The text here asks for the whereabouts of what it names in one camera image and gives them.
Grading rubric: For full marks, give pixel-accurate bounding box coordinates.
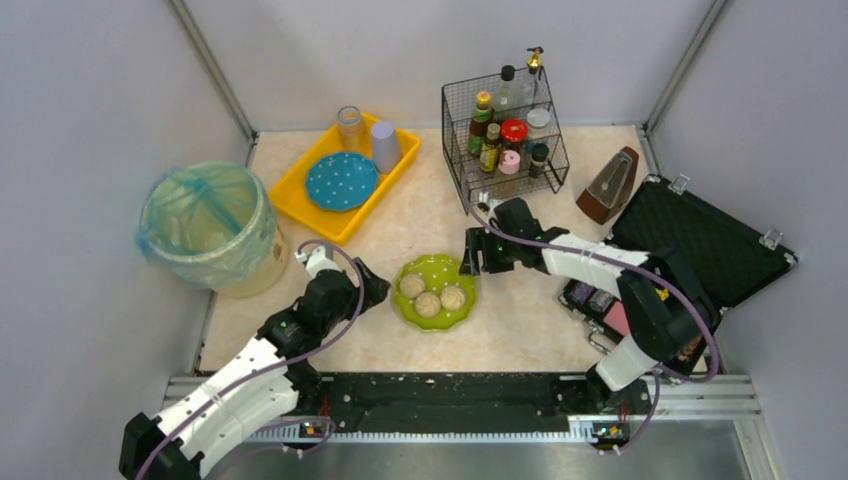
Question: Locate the small yellow oil bottle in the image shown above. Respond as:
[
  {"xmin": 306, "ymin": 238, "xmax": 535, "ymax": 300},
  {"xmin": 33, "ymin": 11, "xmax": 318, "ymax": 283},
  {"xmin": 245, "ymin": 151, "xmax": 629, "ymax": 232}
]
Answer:
[{"xmin": 480, "ymin": 123, "xmax": 501, "ymax": 173}]

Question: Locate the white steamed bun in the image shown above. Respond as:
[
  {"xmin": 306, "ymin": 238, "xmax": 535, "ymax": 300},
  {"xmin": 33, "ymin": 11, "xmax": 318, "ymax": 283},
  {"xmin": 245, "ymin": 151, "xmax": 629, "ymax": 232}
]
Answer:
[
  {"xmin": 398, "ymin": 273, "xmax": 427, "ymax": 300},
  {"xmin": 439, "ymin": 285, "xmax": 467, "ymax": 311},
  {"xmin": 413, "ymin": 292, "xmax": 442, "ymax": 319}
]

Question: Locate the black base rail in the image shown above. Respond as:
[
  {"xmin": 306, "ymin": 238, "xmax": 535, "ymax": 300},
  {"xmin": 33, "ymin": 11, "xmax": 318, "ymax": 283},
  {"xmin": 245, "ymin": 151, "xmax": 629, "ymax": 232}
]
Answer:
[{"xmin": 158, "ymin": 370, "xmax": 763, "ymax": 445}]

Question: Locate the yellow plastic tray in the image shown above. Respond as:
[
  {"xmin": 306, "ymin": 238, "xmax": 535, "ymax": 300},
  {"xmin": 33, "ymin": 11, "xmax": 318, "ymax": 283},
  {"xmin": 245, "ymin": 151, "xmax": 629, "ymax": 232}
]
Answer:
[{"xmin": 268, "ymin": 125, "xmax": 422, "ymax": 244}]

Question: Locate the silver lid white can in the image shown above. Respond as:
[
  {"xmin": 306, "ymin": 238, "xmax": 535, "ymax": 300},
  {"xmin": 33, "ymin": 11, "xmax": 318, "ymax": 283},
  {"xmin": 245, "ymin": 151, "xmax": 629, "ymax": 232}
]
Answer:
[{"xmin": 525, "ymin": 107, "xmax": 552, "ymax": 154}]

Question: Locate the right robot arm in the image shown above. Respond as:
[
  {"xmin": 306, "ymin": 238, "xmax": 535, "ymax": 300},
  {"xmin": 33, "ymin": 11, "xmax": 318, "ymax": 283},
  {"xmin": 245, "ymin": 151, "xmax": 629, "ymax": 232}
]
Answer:
[{"xmin": 460, "ymin": 196, "xmax": 720, "ymax": 393}]

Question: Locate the red lid sauce jar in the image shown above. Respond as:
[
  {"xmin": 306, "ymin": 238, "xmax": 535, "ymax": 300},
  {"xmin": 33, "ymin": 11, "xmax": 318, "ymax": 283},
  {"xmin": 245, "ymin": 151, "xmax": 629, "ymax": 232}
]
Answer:
[{"xmin": 500, "ymin": 118, "xmax": 529, "ymax": 153}]

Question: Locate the black wire rack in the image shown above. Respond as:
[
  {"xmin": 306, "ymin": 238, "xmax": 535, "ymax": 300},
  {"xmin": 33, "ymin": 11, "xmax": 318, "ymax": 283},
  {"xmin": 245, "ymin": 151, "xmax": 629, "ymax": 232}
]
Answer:
[{"xmin": 441, "ymin": 68, "xmax": 570, "ymax": 202}]

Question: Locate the brown metronome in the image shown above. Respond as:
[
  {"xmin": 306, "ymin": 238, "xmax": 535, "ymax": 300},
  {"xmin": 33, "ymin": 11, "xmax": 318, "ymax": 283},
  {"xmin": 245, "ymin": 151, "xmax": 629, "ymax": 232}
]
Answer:
[{"xmin": 576, "ymin": 146, "xmax": 640, "ymax": 225}]

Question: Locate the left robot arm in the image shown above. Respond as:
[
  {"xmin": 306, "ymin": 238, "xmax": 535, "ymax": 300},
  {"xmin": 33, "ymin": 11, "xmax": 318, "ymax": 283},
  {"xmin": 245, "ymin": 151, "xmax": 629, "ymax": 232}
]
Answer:
[{"xmin": 118, "ymin": 259, "xmax": 391, "ymax": 479}]

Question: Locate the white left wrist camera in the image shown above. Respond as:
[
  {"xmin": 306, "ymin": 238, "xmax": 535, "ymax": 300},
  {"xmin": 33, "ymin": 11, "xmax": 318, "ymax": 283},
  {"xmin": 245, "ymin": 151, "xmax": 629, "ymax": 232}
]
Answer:
[{"xmin": 296, "ymin": 245, "xmax": 342, "ymax": 279}]

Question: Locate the yellow cap sauce bottle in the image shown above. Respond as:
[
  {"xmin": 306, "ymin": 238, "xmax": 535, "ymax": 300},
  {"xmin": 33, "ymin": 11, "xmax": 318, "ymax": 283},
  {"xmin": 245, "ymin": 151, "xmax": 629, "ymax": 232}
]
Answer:
[{"xmin": 467, "ymin": 91, "xmax": 493, "ymax": 155}]

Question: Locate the purple plastic cup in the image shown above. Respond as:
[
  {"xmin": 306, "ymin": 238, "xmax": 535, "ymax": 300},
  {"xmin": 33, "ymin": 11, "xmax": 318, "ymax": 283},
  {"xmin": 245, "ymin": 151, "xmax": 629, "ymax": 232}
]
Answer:
[{"xmin": 370, "ymin": 120, "xmax": 402, "ymax": 174}]

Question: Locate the small black lid jar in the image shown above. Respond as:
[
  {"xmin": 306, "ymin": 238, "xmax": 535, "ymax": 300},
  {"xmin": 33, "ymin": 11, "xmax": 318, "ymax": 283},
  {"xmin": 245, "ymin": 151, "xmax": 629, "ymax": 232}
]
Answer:
[{"xmin": 529, "ymin": 143, "xmax": 549, "ymax": 179}]

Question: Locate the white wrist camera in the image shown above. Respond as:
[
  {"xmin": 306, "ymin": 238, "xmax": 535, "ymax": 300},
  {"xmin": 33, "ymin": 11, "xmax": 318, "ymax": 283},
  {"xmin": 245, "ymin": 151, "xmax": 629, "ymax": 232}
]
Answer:
[
  {"xmin": 475, "ymin": 191, "xmax": 500, "ymax": 213},
  {"xmin": 296, "ymin": 245, "xmax": 342, "ymax": 279}
]

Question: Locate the trash bin with green bag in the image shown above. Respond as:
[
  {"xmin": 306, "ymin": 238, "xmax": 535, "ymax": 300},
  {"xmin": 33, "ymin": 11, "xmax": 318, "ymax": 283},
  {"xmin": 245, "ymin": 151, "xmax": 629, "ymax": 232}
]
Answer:
[{"xmin": 136, "ymin": 162, "xmax": 289, "ymax": 298}]

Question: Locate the black poker chip case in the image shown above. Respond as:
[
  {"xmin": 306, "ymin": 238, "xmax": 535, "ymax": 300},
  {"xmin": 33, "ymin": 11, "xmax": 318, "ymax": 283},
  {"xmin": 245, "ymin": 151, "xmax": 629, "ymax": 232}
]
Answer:
[{"xmin": 558, "ymin": 175, "xmax": 798, "ymax": 375}]

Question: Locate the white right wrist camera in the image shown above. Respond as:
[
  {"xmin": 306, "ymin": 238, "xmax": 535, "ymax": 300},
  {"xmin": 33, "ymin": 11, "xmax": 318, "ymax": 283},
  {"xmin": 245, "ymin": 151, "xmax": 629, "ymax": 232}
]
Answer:
[{"xmin": 475, "ymin": 191, "xmax": 500, "ymax": 213}]

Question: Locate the pink transparent cup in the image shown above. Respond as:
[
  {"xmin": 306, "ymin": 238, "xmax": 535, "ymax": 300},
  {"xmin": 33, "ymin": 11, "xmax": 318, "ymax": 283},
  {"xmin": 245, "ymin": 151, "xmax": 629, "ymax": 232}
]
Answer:
[{"xmin": 338, "ymin": 124, "xmax": 370, "ymax": 155}]

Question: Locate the blue transparent cup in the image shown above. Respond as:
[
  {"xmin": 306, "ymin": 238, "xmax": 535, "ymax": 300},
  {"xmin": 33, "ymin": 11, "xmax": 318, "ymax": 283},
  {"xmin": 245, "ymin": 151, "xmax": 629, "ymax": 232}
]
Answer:
[{"xmin": 336, "ymin": 105, "xmax": 366, "ymax": 128}]

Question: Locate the green dotted plate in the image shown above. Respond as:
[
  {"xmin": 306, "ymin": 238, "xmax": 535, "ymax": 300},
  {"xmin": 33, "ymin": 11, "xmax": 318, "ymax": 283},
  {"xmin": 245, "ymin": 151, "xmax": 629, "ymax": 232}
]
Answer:
[{"xmin": 392, "ymin": 253, "xmax": 478, "ymax": 331}]

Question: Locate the pink lid spice jar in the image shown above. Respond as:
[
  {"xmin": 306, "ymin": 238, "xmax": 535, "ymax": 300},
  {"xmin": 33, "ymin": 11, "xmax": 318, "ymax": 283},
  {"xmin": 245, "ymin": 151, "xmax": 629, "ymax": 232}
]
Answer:
[{"xmin": 498, "ymin": 149, "xmax": 521, "ymax": 176}]

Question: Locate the blue dotted plate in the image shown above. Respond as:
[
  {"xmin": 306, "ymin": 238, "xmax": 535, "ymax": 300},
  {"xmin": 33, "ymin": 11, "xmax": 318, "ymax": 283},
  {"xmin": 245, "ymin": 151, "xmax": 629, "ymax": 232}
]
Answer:
[{"xmin": 304, "ymin": 151, "xmax": 379, "ymax": 212}]

